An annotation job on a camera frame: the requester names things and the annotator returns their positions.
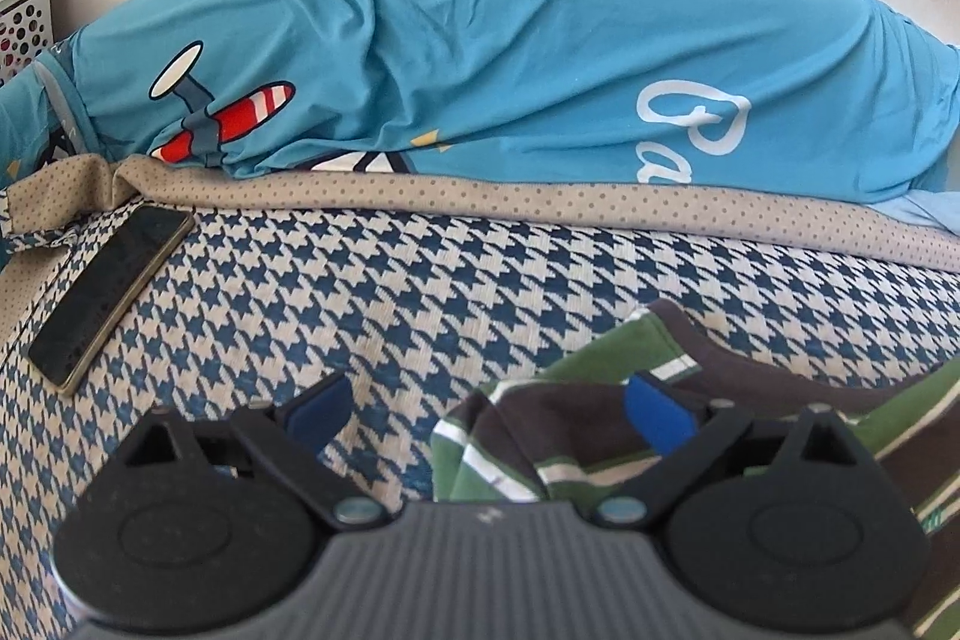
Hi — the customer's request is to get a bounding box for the blue printed quilt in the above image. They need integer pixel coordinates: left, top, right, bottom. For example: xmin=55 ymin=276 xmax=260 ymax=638
xmin=71 ymin=0 xmax=960 ymax=202

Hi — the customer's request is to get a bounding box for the black smartphone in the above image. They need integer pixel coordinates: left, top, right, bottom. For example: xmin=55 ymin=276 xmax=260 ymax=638
xmin=28 ymin=205 xmax=197 ymax=395

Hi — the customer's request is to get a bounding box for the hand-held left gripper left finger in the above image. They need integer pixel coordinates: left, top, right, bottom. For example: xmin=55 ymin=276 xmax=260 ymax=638
xmin=120 ymin=372 xmax=391 ymax=532

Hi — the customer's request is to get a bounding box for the white perforated plastic basket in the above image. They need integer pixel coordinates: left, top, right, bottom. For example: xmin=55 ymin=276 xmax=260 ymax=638
xmin=0 ymin=0 xmax=61 ymax=86

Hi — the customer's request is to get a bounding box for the blue houndstooth bed mat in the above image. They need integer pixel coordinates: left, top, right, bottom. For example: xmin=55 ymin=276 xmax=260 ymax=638
xmin=0 ymin=152 xmax=960 ymax=640

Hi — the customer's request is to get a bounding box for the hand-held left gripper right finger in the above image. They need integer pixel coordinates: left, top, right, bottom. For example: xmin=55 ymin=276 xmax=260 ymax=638
xmin=589 ymin=372 xmax=871 ymax=532

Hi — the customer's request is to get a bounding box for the green brown striped shirt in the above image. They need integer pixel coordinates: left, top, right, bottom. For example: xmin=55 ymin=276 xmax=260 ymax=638
xmin=431 ymin=299 xmax=960 ymax=640

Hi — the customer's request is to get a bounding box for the teal bed sheet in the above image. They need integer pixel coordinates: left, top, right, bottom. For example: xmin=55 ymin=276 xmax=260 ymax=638
xmin=0 ymin=36 xmax=102 ymax=270

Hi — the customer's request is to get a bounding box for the light blue cloth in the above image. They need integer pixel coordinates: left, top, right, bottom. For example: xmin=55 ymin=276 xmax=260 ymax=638
xmin=874 ymin=190 xmax=960 ymax=232

